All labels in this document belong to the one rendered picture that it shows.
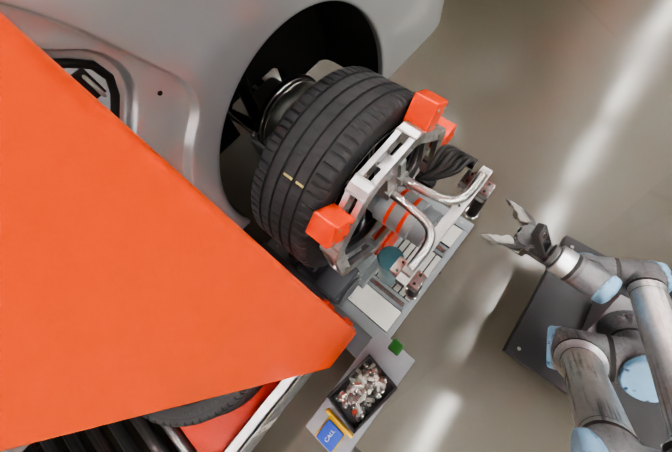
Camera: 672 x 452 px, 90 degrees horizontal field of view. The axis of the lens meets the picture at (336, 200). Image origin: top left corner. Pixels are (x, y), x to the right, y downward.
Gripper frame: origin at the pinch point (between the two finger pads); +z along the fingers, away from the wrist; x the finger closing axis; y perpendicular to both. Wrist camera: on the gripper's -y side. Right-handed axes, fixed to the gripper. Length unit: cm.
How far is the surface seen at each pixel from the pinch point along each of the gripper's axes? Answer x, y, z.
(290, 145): -30, -33, 50
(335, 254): -43, -15, 27
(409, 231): -22.2, -6.1, 16.5
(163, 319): -60, -84, 13
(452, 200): -11.9, -18.4, 10.9
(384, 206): -21.0, -8.2, 26.8
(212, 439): -126, 53, 35
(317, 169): -31, -32, 40
